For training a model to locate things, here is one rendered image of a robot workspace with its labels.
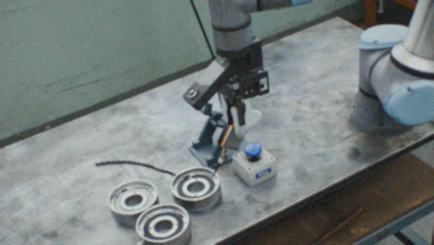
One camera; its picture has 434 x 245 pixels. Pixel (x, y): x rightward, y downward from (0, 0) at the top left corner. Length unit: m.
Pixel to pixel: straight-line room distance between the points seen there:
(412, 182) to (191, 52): 1.68
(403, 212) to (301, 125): 0.35
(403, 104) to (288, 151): 0.30
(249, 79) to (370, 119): 0.38
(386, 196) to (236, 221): 0.54
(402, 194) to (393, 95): 0.49
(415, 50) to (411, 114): 0.13
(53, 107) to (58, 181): 1.51
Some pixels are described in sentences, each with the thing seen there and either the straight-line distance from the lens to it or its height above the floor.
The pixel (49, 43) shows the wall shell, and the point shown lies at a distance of 2.85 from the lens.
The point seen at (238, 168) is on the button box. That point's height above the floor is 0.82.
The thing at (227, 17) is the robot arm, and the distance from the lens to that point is 1.13.
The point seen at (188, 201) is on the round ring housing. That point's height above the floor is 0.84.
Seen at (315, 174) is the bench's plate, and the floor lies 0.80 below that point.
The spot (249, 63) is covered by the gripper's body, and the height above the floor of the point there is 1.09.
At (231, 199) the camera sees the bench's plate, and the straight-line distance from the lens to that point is 1.33.
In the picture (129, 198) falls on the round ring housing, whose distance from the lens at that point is 1.35.
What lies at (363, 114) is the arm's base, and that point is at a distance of 1.48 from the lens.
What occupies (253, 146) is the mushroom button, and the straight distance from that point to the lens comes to 1.34.
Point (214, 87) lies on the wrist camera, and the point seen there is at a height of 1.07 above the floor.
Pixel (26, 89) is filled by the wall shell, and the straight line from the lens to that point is 2.91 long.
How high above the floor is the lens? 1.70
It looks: 35 degrees down
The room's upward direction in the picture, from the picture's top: 8 degrees counter-clockwise
